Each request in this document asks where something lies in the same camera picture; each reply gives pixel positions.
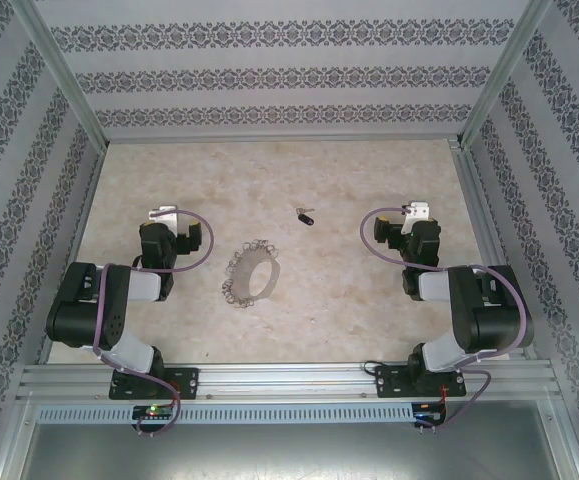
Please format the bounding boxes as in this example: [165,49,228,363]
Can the small controller board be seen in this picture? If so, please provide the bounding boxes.
[132,404,176,421]
[413,402,448,425]

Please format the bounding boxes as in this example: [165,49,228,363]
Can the grey metal sheet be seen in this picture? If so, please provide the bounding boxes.
[18,422,579,480]

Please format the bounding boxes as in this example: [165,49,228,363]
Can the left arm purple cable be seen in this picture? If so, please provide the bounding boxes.
[92,208,215,435]

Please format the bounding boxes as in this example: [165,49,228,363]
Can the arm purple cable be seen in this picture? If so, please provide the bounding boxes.
[360,205,535,434]
[92,208,215,435]

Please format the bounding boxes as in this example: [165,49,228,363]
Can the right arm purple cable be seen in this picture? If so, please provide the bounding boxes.
[360,205,535,434]

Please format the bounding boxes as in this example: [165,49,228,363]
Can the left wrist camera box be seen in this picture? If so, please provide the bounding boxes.
[147,203,180,235]

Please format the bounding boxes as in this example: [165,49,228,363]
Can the aluminium frame rail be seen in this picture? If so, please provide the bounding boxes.
[448,137,538,361]
[106,130,463,146]
[36,144,108,366]

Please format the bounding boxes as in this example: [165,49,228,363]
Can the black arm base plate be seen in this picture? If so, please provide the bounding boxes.
[374,363,468,400]
[108,367,200,401]

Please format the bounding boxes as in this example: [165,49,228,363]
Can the aluminium mounting rail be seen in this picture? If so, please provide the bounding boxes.
[16,362,558,401]

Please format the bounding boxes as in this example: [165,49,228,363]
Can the slotted grey cable duct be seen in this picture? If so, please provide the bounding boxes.
[36,403,415,425]

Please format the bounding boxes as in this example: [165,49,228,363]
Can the aluminium frame post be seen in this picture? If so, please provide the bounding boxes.
[11,0,110,146]
[458,0,553,146]

